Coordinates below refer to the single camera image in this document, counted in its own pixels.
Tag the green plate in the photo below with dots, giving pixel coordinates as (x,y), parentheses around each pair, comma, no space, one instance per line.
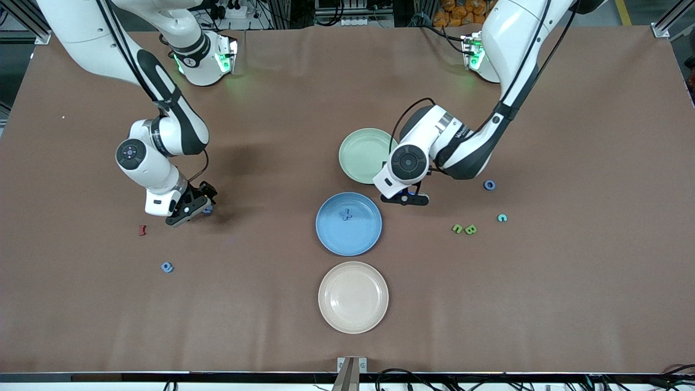
(358,155)

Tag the brown table cover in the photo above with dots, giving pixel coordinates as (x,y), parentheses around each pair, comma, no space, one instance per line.
(108,326)

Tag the blue lowercase letter a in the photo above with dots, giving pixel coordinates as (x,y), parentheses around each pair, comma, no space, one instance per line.
(167,269)

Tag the blue plate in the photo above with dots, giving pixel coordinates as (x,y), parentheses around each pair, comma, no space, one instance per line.
(353,239)

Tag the silver metal bracket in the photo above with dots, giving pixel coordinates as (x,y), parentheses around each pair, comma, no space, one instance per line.
(352,374)

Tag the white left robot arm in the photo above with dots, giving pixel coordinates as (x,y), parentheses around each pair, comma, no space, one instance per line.
(461,146)

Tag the white power strip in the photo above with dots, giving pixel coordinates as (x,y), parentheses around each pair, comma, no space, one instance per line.
(234,12)
(369,21)

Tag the blue letter X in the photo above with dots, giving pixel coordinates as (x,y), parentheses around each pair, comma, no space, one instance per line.
(346,215)

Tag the orange fruit bag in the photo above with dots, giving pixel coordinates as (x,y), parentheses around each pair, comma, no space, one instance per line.
(461,13)

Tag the beige plate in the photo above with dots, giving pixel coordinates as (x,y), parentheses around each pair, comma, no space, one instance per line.
(353,297)

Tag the aluminium frame rail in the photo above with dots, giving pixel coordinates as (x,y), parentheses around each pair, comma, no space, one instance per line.
(42,37)
(665,30)

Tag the green capital letter B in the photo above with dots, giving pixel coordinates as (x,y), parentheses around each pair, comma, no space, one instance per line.
(471,229)

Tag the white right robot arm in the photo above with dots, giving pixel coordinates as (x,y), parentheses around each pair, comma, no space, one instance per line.
(163,136)

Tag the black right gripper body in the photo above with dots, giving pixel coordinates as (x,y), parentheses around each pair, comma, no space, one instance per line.
(201,190)

